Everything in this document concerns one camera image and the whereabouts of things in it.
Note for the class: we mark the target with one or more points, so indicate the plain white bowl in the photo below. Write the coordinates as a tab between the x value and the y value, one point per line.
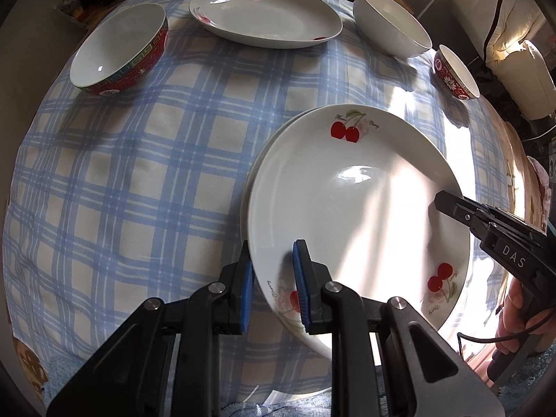
386	26

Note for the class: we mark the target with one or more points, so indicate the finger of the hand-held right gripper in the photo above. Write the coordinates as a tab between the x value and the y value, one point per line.
456	208

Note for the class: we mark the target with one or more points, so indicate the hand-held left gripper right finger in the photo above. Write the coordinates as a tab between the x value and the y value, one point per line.
302	286

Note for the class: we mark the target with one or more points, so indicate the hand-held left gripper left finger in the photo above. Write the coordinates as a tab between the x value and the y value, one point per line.
245	295

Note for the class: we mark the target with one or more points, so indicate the floral cardboard box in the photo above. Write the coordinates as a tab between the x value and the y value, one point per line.
71	8

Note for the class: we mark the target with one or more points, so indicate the small red patterned bowl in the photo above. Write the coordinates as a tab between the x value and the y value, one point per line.
447	76

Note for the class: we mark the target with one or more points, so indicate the white cushion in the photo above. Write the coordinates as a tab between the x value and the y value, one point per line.
512	30

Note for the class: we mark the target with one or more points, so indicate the white cherry plate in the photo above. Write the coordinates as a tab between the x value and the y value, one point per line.
282	378
356	208
269	13

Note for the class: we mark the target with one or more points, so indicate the person's right hand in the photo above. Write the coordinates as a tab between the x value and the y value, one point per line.
514	312

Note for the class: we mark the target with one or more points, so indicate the blue plaid cloth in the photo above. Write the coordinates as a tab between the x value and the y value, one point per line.
152	173

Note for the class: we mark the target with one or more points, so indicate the large red patterned bowl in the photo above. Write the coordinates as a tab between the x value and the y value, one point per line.
113	47

